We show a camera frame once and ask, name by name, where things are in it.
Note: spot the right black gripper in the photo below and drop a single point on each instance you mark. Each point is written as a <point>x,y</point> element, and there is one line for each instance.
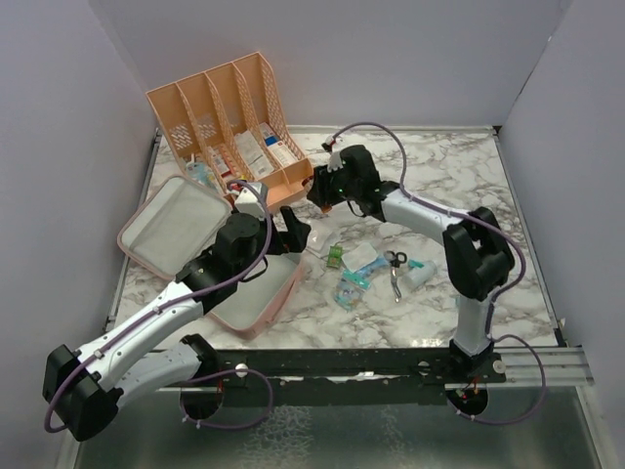
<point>320,192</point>

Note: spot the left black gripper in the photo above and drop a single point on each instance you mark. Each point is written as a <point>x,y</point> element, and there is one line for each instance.
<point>294,239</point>

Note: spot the small green box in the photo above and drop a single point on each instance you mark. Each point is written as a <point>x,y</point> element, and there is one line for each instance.
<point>334,258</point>

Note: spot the alcohol wipes bag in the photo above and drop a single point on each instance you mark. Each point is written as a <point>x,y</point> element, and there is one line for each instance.
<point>363,260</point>

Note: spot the black handled scissors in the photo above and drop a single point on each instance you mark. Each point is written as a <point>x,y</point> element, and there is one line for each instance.
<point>395,261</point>

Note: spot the white plastic bottle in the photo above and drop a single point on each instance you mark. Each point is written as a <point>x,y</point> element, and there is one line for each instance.
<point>418,273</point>

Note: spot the pink medicine kit case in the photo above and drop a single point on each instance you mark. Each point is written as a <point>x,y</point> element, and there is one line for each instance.
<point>183,222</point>

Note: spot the white gauze pack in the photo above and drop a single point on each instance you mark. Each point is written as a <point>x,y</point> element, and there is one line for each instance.
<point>321,237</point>

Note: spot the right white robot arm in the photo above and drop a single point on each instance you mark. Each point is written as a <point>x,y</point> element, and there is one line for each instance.
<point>478,258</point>

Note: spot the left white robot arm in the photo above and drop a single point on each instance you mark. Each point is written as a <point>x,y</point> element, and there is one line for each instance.
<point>242,274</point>

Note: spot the blue white medicine box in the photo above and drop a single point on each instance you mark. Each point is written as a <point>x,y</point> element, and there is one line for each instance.
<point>277,147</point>

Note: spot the red white medicine box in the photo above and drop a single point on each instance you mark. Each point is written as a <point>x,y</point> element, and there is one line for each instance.
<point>221,161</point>

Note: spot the teal bandage packet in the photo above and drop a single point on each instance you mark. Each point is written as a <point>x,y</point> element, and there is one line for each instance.
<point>356,279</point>

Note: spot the clear bandage bag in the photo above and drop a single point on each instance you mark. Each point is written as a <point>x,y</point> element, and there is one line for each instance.
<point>347,295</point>

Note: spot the blue patterned pouch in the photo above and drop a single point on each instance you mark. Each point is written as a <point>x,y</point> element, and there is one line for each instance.
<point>202,174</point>

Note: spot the orange plastic file organizer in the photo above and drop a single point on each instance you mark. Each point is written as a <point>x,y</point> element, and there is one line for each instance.
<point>208,108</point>

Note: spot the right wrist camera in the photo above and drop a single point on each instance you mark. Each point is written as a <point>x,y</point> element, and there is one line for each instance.
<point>335,161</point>

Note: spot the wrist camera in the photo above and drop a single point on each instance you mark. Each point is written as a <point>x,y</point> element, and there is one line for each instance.
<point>253,202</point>
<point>335,161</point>

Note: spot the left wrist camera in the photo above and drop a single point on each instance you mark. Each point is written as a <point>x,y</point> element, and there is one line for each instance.
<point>253,202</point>

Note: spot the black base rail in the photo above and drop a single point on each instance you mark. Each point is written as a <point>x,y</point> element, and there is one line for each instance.
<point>321,377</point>

